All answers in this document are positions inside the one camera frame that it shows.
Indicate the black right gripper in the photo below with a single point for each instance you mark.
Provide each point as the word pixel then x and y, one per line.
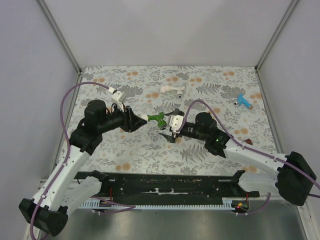
pixel 172 138

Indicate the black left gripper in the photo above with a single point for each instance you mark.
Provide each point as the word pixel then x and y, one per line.
pixel 131 122

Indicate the white PVC elbow fitting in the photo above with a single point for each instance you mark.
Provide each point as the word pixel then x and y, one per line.
pixel 144 117

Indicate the green faucet chrome knob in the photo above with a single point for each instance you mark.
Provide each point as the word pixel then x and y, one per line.
pixel 159 118

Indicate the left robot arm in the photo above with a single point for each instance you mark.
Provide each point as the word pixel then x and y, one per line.
pixel 49 209

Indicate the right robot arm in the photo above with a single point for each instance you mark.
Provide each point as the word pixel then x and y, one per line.
pixel 288 175

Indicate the white faucet with elbow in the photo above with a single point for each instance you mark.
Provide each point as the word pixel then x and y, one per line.
pixel 169 88

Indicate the floral patterned table mat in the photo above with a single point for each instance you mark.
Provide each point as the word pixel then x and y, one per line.
pixel 210 89

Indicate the blue faucet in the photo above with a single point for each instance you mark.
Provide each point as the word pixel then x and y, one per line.
pixel 240 100

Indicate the brown faucet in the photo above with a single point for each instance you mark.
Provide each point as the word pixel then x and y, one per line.
pixel 248 141

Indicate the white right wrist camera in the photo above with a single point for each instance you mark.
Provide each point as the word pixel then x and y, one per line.
pixel 175 123

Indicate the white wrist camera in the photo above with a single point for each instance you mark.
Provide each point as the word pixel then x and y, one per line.
pixel 117 98
pixel 175 123

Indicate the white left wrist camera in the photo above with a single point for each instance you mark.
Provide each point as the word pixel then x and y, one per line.
pixel 117 98

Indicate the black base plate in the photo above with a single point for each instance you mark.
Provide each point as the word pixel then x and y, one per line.
pixel 163 189

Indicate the aluminium left corner post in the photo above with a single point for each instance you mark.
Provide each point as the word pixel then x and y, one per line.
pixel 59 35

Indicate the aluminium corner post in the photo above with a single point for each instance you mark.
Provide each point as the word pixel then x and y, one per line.
pixel 277 32
pixel 59 35

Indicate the aluminium right corner post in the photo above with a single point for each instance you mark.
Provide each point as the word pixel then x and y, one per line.
pixel 277 32

